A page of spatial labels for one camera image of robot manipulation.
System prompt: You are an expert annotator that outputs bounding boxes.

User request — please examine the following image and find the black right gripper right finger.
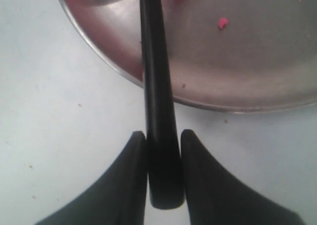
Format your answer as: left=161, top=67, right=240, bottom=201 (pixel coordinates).
left=181, top=129, right=304, bottom=225

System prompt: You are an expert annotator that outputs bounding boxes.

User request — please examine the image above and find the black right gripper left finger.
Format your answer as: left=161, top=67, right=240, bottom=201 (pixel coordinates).
left=38, top=131, right=148, bottom=225

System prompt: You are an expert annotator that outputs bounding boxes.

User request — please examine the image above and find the black knife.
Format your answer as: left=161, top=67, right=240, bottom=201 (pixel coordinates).
left=140, top=0, right=184, bottom=210

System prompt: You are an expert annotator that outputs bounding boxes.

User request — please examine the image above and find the round steel plate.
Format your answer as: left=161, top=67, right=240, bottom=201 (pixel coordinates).
left=59, top=0, right=317, bottom=113

